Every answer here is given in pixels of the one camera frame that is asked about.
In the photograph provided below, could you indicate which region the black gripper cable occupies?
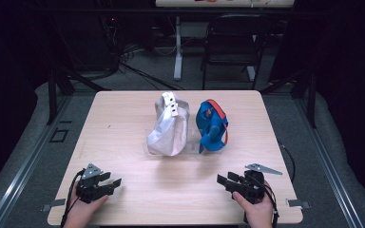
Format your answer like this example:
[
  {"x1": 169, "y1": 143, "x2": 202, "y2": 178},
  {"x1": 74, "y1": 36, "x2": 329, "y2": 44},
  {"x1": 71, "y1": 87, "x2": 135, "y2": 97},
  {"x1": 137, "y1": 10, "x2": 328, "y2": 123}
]
[
  {"x1": 256, "y1": 175, "x2": 280, "y2": 228},
  {"x1": 60, "y1": 168, "x2": 86, "y2": 228}
]

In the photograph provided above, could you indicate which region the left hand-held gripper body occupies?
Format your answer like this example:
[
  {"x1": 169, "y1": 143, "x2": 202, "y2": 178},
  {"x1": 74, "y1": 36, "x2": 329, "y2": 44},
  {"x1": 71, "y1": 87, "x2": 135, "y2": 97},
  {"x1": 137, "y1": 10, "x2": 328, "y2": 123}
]
[{"x1": 75, "y1": 162, "x2": 115, "y2": 204}]

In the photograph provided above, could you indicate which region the white desk leg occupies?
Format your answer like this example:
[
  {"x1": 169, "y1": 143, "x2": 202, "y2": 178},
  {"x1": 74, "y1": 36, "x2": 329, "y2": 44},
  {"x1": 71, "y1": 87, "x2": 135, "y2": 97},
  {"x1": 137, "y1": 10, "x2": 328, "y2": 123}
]
[
  {"x1": 173, "y1": 15, "x2": 185, "y2": 82},
  {"x1": 246, "y1": 33, "x2": 258, "y2": 83}
]

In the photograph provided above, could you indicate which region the metal frame rail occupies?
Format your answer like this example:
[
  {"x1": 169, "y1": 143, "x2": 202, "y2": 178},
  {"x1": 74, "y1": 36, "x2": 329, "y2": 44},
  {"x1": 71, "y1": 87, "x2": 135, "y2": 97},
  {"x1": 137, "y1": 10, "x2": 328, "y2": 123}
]
[
  {"x1": 293, "y1": 94, "x2": 365, "y2": 228},
  {"x1": 0, "y1": 94, "x2": 74, "y2": 228}
]

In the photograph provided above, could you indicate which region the blue baseball cap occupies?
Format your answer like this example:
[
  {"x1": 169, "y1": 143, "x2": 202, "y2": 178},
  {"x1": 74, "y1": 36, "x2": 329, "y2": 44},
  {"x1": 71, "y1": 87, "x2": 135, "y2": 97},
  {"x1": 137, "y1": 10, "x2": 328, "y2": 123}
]
[{"x1": 195, "y1": 99, "x2": 230, "y2": 155}]

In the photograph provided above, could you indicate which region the black folding chair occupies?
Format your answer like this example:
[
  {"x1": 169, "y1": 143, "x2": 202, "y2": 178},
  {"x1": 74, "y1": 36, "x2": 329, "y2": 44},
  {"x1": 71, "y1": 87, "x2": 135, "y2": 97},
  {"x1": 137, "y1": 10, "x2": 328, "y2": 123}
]
[{"x1": 201, "y1": 12, "x2": 274, "y2": 91}]

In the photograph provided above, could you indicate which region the person's right hand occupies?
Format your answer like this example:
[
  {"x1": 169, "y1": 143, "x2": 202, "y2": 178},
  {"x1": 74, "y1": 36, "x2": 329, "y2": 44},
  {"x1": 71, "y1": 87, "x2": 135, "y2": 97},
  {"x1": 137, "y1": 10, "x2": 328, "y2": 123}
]
[{"x1": 232, "y1": 181, "x2": 276, "y2": 228}]

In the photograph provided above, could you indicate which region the grey metal table bracket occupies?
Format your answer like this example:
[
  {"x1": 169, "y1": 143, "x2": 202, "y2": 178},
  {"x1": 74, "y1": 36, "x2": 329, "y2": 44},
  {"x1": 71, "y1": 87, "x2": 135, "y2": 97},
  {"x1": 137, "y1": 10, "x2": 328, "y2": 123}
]
[
  {"x1": 285, "y1": 198, "x2": 312, "y2": 210},
  {"x1": 40, "y1": 198, "x2": 67, "y2": 213}
]

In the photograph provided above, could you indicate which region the black metal stand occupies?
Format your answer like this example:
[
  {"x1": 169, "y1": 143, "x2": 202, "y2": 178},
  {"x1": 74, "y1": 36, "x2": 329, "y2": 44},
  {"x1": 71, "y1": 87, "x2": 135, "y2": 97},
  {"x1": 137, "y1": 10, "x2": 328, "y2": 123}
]
[
  {"x1": 259, "y1": 67, "x2": 318, "y2": 129},
  {"x1": 45, "y1": 61, "x2": 112, "y2": 126}
]

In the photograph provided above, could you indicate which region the white baseball cap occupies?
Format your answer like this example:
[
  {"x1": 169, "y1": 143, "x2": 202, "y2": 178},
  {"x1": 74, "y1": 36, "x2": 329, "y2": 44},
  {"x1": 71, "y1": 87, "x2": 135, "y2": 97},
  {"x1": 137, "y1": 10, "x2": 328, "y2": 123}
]
[{"x1": 145, "y1": 91, "x2": 191, "y2": 158}]

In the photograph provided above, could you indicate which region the bundle of floor cables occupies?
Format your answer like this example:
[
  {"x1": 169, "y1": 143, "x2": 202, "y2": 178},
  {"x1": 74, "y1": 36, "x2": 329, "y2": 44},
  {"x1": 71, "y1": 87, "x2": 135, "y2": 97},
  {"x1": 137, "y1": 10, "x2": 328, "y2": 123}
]
[{"x1": 99, "y1": 15, "x2": 184, "y2": 92}]

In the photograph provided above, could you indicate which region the thin black cable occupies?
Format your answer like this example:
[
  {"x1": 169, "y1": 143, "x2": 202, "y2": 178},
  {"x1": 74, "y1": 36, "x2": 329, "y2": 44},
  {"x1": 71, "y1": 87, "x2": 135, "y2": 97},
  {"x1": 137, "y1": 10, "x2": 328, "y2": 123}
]
[{"x1": 278, "y1": 142, "x2": 297, "y2": 184}]

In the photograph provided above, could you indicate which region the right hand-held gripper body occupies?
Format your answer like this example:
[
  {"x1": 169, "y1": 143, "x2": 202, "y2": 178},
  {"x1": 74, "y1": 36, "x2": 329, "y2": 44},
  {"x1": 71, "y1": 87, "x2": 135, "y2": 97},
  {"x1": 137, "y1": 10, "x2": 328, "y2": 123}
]
[{"x1": 224, "y1": 162, "x2": 283, "y2": 205}]

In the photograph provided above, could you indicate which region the person's left hand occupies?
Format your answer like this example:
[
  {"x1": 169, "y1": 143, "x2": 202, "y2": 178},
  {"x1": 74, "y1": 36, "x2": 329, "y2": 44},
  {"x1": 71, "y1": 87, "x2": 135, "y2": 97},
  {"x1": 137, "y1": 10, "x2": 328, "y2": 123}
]
[{"x1": 63, "y1": 189, "x2": 109, "y2": 228}]

